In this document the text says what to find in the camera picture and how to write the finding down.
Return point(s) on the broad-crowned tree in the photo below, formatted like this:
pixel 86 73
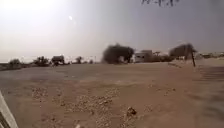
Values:
pixel 182 50

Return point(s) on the pale low building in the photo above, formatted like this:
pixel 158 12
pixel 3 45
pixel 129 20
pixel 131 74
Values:
pixel 143 56

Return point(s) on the small dark rock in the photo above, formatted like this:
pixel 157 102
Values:
pixel 131 111

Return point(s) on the robot's own part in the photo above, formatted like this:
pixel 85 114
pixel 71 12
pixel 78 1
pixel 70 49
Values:
pixel 77 126

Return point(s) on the thin dark pole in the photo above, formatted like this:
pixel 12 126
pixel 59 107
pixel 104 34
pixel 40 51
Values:
pixel 192 58

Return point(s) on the dark bushy tree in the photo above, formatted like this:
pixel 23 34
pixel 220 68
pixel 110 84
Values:
pixel 116 53

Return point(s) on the row of distant trees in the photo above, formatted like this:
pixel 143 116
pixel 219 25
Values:
pixel 41 61

